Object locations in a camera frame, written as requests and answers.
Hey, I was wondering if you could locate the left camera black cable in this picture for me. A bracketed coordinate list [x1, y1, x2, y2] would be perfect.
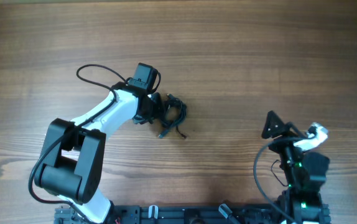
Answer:
[28, 63, 127, 206]

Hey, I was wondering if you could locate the black USB cable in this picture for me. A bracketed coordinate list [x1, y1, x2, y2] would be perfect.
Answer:
[158, 93, 188, 139]

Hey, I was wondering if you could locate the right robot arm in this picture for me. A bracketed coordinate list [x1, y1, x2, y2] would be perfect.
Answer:
[261, 111, 332, 223]

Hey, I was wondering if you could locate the right camera black cable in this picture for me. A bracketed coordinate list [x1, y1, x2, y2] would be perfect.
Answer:
[253, 136, 316, 223]

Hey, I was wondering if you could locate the camera black cable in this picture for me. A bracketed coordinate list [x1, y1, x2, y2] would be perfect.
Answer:
[253, 136, 316, 223]
[28, 63, 127, 206]

